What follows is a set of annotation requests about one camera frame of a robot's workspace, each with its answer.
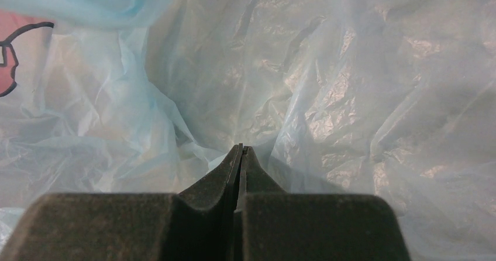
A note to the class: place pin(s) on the light blue printed plastic bag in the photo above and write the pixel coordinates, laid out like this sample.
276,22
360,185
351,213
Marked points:
394,98

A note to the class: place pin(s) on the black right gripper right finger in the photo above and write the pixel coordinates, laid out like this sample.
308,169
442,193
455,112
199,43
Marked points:
272,224

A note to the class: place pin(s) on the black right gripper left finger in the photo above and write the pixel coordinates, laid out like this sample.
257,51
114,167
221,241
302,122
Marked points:
195,224

